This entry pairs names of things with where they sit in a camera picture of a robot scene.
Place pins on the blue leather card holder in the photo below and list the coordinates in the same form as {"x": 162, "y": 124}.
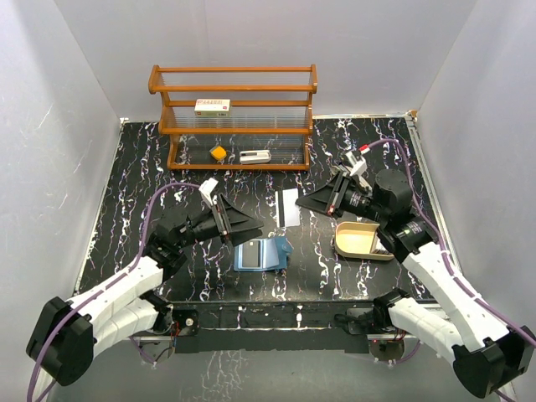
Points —
{"x": 275, "y": 253}

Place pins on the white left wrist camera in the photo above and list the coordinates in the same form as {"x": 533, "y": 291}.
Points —
{"x": 206, "y": 188}

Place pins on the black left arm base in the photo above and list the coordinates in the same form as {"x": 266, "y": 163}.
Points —
{"x": 156, "y": 345}

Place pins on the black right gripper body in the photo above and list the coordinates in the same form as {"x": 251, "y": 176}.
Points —
{"x": 358, "y": 201}

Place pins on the beige oval tray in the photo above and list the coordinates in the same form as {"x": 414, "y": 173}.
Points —
{"x": 354, "y": 240}

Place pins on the black credit card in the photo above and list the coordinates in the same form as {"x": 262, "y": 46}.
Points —
{"x": 251, "y": 254}

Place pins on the white red paper box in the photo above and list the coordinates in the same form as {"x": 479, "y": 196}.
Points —
{"x": 212, "y": 107}

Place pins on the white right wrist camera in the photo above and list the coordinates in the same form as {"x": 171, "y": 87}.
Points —
{"x": 354, "y": 163}

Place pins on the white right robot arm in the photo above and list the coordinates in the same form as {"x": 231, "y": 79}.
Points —
{"x": 484, "y": 349}

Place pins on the brown wooden shelf rack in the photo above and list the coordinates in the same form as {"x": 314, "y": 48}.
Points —
{"x": 271, "y": 109}

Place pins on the stack of credit cards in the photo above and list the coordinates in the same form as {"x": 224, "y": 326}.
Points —
{"x": 379, "y": 249}

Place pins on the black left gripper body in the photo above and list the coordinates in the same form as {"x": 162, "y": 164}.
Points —
{"x": 204, "y": 227}

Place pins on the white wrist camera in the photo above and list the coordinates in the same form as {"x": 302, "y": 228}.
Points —
{"x": 354, "y": 163}
{"x": 206, "y": 188}

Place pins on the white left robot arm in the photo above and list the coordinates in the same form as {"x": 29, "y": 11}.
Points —
{"x": 70, "y": 334}

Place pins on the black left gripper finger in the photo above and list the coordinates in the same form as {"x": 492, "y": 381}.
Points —
{"x": 241, "y": 233}
{"x": 227, "y": 214}

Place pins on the yellow square block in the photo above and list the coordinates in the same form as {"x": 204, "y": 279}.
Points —
{"x": 218, "y": 153}

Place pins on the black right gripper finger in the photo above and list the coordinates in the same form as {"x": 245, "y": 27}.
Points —
{"x": 337, "y": 184}
{"x": 320, "y": 206}

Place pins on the white grey stapler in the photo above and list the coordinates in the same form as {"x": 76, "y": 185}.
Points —
{"x": 255, "y": 157}

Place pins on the white magnetic stripe card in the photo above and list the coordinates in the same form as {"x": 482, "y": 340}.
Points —
{"x": 287, "y": 211}

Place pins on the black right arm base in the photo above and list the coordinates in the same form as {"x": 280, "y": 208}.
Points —
{"x": 386, "y": 343}

